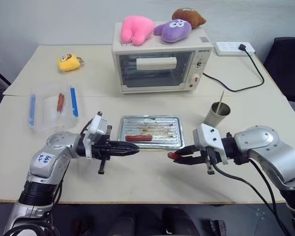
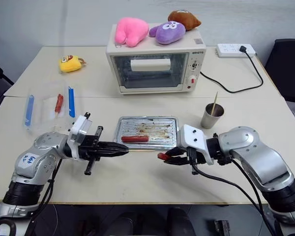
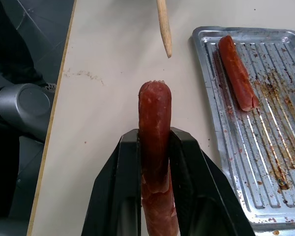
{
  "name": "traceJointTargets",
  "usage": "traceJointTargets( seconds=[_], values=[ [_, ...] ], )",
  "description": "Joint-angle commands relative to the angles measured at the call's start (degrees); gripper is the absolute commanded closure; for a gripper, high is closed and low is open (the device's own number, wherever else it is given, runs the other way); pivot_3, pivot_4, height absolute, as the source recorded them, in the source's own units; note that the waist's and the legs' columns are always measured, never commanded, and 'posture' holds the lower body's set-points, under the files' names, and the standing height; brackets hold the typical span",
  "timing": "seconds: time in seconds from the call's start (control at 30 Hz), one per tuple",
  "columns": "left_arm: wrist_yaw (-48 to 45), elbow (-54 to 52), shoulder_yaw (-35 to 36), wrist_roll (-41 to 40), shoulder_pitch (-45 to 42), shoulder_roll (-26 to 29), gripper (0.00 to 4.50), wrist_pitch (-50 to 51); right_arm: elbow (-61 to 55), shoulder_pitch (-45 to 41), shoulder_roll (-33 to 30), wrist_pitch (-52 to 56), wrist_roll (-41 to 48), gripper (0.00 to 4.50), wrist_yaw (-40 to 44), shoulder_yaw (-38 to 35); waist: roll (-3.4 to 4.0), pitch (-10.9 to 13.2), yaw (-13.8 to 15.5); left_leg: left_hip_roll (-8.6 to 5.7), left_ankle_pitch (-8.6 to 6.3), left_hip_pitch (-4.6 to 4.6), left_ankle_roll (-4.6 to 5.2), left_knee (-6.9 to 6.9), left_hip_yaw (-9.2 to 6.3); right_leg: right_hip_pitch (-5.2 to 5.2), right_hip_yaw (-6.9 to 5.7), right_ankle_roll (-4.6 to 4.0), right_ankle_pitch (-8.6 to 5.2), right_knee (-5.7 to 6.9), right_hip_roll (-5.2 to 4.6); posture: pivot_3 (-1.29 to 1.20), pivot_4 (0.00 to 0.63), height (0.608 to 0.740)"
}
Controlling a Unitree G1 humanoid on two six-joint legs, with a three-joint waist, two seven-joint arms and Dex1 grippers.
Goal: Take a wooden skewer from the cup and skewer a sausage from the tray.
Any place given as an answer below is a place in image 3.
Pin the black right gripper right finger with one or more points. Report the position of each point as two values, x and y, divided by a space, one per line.
201 191

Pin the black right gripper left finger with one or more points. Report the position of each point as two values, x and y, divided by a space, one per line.
118 186

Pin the red sausage with torn skin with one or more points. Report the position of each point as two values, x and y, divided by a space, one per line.
154 137

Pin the pointed wooden skewer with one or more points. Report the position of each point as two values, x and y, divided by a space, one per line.
165 27

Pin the ribbed silver baking tray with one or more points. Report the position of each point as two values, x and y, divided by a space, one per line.
260 137

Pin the red sausage with split end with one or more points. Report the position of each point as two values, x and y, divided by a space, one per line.
236 73

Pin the silver robot body joint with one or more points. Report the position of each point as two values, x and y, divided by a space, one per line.
24 108

